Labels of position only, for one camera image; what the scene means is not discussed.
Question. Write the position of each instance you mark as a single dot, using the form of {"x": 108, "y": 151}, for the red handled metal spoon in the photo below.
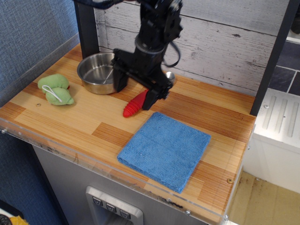
{"x": 137, "y": 102}

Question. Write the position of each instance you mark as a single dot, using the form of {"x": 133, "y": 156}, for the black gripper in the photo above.
{"x": 145, "y": 68}

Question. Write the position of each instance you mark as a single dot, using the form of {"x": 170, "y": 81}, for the yellow and black object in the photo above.
{"x": 8, "y": 219}

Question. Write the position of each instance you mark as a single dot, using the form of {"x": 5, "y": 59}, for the stainless steel pan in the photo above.
{"x": 96, "y": 73}

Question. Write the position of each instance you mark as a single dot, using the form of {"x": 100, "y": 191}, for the clear acrylic edge guard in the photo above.
{"x": 87, "y": 164}

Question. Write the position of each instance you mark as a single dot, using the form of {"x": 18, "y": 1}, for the black frame post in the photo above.
{"x": 276, "y": 51}
{"x": 86, "y": 24}

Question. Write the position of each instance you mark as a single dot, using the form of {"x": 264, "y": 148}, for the silver dispenser button panel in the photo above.
{"x": 109, "y": 210}

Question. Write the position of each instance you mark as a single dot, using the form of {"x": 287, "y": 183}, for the green plush toy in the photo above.
{"x": 55, "y": 87}

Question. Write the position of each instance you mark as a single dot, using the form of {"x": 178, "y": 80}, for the blue folded cloth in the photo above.
{"x": 165, "y": 150}

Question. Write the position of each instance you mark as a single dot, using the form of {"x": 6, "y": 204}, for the black right frame post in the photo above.
{"x": 276, "y": 51}

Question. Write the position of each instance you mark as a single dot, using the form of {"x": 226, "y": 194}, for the white grooved cabinet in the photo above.
{"x": 273, "y": 152}

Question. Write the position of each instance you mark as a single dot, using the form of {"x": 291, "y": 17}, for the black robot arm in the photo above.
{"x": 160, "y": 26}

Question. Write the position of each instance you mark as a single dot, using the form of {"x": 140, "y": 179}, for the black left frame post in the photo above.
{"x": 86, "y": 24}

